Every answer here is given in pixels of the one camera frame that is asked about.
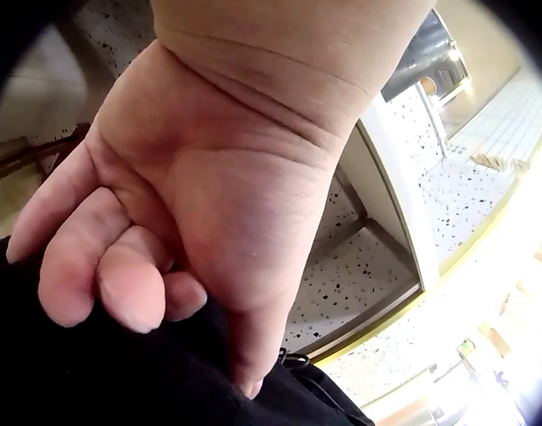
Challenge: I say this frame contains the person's left hand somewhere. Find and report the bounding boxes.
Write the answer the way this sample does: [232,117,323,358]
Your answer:
[6,0,436,398]

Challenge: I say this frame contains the person's left index finger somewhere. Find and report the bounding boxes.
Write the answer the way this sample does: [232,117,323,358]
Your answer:
[163,270,208,322]

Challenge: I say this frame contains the person's left thumb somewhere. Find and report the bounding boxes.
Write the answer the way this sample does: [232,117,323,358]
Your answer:
[226,284,299,398]

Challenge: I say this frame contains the person's left ring finger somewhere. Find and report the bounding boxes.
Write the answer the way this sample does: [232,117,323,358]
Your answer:
[37,186,132,328]

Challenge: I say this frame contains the person's left little finger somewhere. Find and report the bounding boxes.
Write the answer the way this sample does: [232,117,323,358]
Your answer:
[6,146,103,263]

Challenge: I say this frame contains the person's left middle finger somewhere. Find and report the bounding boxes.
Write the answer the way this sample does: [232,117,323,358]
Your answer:
[97,225,174,334]

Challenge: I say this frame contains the person's body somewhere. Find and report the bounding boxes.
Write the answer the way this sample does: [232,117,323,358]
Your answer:
[0,235,376,426]

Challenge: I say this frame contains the white speckled stone counter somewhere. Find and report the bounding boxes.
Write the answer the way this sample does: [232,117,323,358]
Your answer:
[280,84,526,355]

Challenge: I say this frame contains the tan bristly bundle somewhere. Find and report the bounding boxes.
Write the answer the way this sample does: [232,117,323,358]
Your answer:
[470,153,531,173]

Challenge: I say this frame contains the grey ventilation duct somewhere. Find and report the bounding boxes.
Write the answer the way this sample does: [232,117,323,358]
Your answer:
[381,8,471,103]

